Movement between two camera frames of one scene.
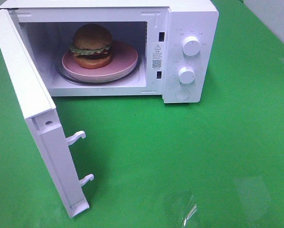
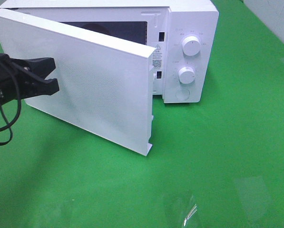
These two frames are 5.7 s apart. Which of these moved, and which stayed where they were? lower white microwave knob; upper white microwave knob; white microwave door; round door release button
Moved: white microwave door
Stayed: upper white microwave knob; round door release button; lower white microwave knob
